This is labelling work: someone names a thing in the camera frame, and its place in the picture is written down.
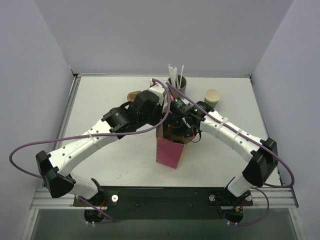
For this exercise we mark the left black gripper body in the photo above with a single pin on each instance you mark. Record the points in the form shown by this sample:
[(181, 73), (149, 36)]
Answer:
[(157, 117)]

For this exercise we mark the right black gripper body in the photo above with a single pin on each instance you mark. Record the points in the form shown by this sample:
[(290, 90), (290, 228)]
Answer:
[(177, 124)]

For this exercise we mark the brown cardboard cup carrier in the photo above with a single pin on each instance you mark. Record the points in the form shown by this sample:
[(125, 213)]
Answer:
[(132, 95)]

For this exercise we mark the brown paper takeout bag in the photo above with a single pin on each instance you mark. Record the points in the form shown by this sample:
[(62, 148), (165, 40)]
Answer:
[(174, 135)]

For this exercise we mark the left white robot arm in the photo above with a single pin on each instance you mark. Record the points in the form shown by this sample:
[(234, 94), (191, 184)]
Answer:
[(56, 166)]

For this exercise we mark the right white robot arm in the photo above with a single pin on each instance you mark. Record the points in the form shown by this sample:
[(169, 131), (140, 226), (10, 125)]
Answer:
[(257, 152)]

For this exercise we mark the green paper coffee cup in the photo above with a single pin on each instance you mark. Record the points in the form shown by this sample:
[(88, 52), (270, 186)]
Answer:
[(212, 97)]

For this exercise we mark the grey cylindrical straw holder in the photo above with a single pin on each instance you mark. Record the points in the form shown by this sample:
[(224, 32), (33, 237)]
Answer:
[(181, 85)]

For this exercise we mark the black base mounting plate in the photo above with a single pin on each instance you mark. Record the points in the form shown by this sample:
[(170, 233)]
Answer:
[(164, 211)]

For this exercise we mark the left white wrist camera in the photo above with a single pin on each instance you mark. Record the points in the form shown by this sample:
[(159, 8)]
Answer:
[(156, 87)]

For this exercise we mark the aluminium frame rail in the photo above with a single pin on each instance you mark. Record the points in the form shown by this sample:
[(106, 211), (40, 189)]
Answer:
[(138, 196)]

